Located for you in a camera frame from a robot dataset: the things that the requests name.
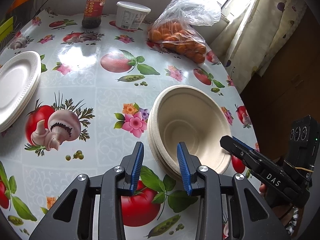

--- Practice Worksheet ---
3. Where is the small beige paper bowl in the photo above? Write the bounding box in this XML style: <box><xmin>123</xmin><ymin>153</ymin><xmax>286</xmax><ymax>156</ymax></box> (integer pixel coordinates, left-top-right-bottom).
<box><xmin>158</xmin><ymin>85</ymin><xmax>231</xmax><ymax>174</ymax></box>

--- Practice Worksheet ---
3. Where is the small white foam plate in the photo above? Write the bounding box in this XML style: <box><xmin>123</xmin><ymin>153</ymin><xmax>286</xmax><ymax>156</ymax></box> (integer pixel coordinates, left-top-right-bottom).
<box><xmin>0</xmin><ymin>51</ymin><xmax>41</xmax><ymax>125</ymax></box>

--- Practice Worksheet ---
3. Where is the medium beige paper bowl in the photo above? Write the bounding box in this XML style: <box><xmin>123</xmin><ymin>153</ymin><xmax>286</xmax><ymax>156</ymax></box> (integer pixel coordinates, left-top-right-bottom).
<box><xmin>147</xmin><ymin>85</ymin><xmax>184</xmax><ymax>181</ymax></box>

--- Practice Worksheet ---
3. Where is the large white foam plate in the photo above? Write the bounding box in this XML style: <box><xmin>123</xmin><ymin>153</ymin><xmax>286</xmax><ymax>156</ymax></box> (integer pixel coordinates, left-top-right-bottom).
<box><xmin>1</xmin><ymin>75</ymin><xmax>41</xmax><ymax>132</ymax></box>

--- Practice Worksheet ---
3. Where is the right hand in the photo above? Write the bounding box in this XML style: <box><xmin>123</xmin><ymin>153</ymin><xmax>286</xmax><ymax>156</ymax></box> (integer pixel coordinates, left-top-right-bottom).
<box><xmin>259</xmin><ymin>183</ymin><xmax>273</xmax><ymax>204</ymax></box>

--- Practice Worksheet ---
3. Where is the fruit print tablecloth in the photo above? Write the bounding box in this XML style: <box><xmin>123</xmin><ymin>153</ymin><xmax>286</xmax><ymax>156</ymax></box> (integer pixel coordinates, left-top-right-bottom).
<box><xmin>1</xmin><ymin>11</ymin><xmax>258</xmax><ymax>239</ymax></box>

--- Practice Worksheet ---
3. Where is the patterned cream curtain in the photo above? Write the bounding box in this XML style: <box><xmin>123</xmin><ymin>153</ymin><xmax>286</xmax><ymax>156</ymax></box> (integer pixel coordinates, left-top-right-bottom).
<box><xmin>210</xmin><ymin>0</ymin><xmax>307</xmax><ymax>93</ymax></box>

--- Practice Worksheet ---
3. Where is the plastic bag of oranges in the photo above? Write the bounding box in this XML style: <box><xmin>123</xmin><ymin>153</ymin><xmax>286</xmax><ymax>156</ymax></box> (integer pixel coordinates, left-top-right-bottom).
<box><xmin>148</xmin><ymin>0</ymin><xmax>221</xmax><ymax>64</ymax></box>

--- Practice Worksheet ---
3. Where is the white plastic tub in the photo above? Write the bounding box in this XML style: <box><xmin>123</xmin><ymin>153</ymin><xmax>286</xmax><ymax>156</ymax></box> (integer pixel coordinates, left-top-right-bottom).
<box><xmin>116</xmin><ymin>1</ymin><xmax>151</xmax><ymax>31</ymax></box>

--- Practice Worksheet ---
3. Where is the lime green box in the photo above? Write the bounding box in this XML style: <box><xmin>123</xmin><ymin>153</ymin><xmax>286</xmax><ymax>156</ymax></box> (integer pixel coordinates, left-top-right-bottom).
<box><xmin>0</xmin><ymin>17</ymin><xmax>14</xmax><ymax>42</ymax></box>

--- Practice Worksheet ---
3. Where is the chili sauce glass jar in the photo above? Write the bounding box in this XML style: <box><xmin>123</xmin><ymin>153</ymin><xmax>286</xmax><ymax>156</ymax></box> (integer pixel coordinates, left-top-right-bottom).
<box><xmin>82</xmin><ymin>0</ymin><xmax>106</xmax><ymax>29</ymax></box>

